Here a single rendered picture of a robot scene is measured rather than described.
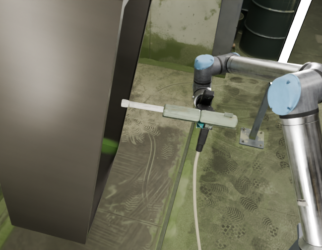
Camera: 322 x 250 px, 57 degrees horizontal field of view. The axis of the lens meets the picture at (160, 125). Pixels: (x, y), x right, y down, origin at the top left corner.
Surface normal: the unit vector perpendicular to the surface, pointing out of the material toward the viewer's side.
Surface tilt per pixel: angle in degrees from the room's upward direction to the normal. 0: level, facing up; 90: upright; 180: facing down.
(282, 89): 84
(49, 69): 91
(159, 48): 90
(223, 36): 90
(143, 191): 0
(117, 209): 0
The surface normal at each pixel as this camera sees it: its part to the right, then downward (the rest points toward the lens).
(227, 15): -0.26, 0.68
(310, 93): 0.33, 0.04
